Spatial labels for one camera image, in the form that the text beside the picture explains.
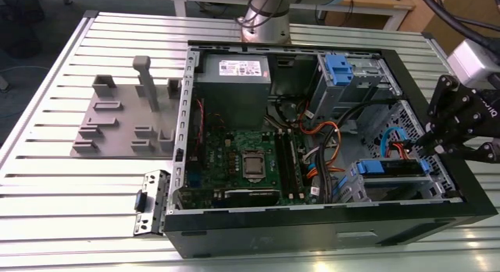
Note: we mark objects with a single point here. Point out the RAM stick in slot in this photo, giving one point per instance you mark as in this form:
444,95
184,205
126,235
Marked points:
295,163

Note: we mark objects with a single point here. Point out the green motherboard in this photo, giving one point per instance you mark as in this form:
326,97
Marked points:
218,155

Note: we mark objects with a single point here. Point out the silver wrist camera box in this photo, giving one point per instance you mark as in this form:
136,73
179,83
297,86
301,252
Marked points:
468,61

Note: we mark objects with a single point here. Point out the silver CPU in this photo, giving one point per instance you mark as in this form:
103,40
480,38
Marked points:
254,165

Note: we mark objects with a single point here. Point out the black open PC case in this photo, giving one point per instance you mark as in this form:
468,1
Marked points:
311,231

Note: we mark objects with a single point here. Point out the hard disk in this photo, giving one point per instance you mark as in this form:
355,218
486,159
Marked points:
370,166

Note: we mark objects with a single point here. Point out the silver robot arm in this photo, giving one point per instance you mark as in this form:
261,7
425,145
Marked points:
269,23

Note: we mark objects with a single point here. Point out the grey parts rack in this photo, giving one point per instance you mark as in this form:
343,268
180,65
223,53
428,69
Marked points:
124,131

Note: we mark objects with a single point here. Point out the grey power supply unit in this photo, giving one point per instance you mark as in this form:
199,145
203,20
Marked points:
230,99

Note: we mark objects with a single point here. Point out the dark office chair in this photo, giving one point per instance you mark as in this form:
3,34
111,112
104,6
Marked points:
19,29

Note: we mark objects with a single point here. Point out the CPU socket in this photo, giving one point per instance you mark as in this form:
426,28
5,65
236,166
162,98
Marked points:
254,152

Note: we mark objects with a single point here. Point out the metal slot cover bracket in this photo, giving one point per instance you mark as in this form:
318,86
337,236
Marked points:
156,201

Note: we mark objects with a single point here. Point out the wooden desk white frame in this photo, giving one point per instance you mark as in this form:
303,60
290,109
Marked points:
374,0

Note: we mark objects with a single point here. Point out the metal drive cage blue latch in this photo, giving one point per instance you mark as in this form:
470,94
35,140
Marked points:
337,70

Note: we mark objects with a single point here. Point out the metal disk bay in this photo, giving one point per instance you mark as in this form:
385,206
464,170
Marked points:
390,184

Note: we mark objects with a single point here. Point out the black graphics card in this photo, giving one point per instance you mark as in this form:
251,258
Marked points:
250,197

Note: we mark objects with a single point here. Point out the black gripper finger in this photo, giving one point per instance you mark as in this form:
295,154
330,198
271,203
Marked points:
480,153
449,108

